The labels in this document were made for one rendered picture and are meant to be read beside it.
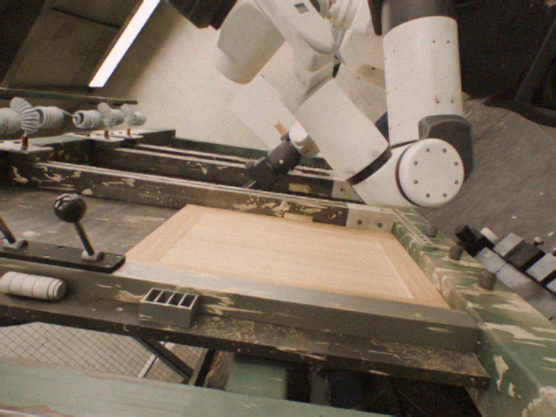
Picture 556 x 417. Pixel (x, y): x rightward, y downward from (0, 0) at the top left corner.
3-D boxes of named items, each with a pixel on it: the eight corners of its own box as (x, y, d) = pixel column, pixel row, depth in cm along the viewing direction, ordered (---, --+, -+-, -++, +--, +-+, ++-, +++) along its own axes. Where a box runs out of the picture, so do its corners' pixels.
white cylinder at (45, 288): (-2, 296, 49) (55, 305, 49) (-3, 276, 48) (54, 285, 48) (15, 286, 52) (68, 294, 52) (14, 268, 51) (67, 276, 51)
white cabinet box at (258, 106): (371, 184, 475) (256, 72, 448) (339, 213, 492) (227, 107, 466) (366, 173, 532) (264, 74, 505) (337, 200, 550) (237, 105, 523)
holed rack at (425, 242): (437, 249, 79) (437, 246, 79) (423, 247, 79) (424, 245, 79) (345, 160, 238) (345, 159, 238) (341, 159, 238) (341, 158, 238)
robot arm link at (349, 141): (282, 125, 49) (369, 232, 51) (299, 103, 39) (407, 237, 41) (338, 79, 50) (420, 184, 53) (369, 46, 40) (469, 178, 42)
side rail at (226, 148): (337, 177, 233) (340, 160, 231) (170, 154, 236) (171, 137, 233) (336, 175, 241) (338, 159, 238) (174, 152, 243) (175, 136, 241)
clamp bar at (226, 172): (363, 203, 139) (376, 140, 133) (64, 160, 141) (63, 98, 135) (359, 197, 148) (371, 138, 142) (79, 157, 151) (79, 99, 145)
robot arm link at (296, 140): (298, 171, 115) (326, 150, 113) (284, 159, 106) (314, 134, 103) (281, 147, 120) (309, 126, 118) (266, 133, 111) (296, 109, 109)
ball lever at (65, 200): (101, 274, 53) (72, 209, 43) (76, 270, 53) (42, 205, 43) (112, 253, 55) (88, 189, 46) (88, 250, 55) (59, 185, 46)
